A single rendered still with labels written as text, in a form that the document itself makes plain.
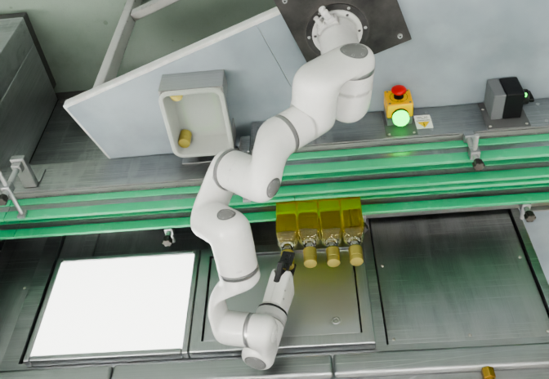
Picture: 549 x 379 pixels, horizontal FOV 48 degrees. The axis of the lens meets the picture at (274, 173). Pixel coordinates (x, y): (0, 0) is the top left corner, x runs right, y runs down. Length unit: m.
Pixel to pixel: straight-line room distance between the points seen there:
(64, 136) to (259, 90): 0.98
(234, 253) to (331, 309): 0.50
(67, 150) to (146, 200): 0.67
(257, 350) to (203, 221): 0.32
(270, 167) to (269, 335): 0.38
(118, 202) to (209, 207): 0.59
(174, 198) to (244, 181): 0.59
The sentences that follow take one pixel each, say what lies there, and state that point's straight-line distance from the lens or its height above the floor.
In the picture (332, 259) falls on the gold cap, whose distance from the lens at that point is 1.56.
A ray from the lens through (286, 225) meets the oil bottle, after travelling 1.63.
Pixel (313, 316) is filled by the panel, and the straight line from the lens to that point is 1.63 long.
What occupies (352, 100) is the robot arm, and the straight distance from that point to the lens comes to 1.31.
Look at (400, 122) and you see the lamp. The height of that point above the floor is 0.85.
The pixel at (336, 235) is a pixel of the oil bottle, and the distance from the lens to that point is 1.60.
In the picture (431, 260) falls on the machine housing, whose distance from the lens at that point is 1.79.
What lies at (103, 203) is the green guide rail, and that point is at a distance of 1.81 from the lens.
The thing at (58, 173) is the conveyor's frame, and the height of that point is 0.81.
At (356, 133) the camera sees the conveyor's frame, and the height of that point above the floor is 0.85.
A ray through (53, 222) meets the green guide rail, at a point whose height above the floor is 0.91.
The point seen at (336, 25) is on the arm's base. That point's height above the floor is 0.83.
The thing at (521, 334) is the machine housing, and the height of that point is 1.29.
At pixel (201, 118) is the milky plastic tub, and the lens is 1.75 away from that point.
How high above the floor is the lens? 2.15
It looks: 48 degrees down
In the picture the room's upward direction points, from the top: 180 degrees counter-clockwise
